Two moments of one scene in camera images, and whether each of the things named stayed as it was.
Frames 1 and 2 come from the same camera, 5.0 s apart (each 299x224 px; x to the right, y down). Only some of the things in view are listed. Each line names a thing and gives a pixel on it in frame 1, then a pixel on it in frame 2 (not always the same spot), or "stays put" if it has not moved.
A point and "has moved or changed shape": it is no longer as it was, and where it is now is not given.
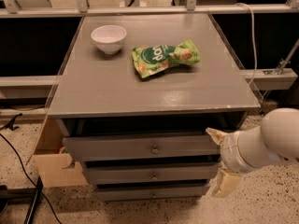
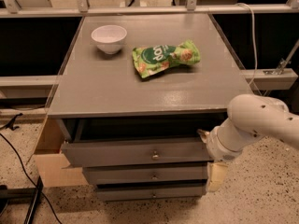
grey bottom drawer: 153,192 stays put
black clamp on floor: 10,124 stays put
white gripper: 230,153 to 218,148
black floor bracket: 21,196 stays put
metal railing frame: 9,5 stays put
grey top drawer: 165,145 has moved or changed shape
